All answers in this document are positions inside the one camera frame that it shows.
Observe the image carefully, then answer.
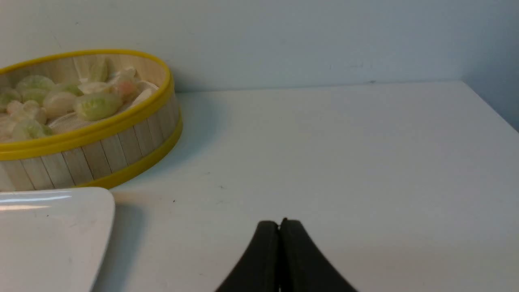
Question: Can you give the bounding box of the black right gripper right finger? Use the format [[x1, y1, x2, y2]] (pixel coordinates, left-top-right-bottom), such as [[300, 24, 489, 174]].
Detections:
[[279, 218, 356, 292]]

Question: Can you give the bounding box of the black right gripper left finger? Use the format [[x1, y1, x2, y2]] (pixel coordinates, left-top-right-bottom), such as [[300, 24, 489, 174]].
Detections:
[[217, 221, 279, 292]]

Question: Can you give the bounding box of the white pinkish dumpling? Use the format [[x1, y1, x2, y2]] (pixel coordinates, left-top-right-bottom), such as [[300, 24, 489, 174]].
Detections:
[[112, 79, 139, 102]]

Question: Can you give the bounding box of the white square plate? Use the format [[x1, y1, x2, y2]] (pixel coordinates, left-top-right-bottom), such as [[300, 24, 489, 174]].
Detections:
[[0, 187, 115, 292]]

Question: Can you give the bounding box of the yellow rimmed bamboo steamer basket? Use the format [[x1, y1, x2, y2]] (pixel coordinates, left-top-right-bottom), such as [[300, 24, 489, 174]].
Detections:
[[1, 49, 183, 191]]

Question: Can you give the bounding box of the green dumpling centre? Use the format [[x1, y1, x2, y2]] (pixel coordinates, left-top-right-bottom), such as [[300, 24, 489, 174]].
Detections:
[[73, 92, 123, 121]]

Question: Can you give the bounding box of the green dumpling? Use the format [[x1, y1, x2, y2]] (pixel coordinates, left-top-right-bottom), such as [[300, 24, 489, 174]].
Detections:
[[73, 92, 123, 121], [15, 75, 55, 92]]

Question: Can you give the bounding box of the white dumpling centre top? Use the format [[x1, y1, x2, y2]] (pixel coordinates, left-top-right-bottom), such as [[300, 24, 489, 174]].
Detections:
[[77, 82, 111, 95]]

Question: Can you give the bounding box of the green dumpling left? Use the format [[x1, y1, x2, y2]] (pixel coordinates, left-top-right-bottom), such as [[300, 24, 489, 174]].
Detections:
[[15, 75, 55, 92]]

